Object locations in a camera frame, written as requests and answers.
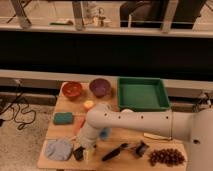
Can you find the blue grey cloth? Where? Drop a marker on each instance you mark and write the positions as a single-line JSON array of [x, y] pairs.
[[58, 149]]

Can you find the purple bowl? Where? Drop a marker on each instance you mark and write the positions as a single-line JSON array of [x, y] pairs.
[[100, 87]]

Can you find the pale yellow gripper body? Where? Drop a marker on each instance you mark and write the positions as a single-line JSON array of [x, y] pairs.
[[89, 152]]

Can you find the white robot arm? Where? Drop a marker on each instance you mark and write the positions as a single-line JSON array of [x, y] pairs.
[[195, 129]]

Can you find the white paper cup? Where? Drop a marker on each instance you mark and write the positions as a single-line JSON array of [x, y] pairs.
[[126, 110]]

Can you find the teal sponge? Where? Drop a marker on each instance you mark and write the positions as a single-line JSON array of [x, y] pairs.
[[63, 118]]

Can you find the red bowl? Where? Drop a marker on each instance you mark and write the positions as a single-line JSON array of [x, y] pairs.
[[72, 90]]

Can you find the yellow banana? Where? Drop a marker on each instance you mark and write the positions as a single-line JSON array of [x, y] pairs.
[[156, 137]]

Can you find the black rectangular eraser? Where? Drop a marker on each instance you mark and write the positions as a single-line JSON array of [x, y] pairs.
[[78, 153]]

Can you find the orange carrot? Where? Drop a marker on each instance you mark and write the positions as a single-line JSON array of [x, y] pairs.
[[79, 125]]

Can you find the green plastic tray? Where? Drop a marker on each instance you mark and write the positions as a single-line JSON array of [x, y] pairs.
[[142, 94]]

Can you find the peach apple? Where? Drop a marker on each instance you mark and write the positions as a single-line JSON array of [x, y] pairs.
[[88, 104]]

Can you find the black binder clip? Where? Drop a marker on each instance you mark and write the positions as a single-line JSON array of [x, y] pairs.
[[140, 150]]

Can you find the blue plastic cup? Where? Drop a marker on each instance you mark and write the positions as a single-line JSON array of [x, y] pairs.
[[104, 134]]

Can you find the bunch of dark grapes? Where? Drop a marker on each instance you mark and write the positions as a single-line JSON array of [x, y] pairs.
[[169, 156]]

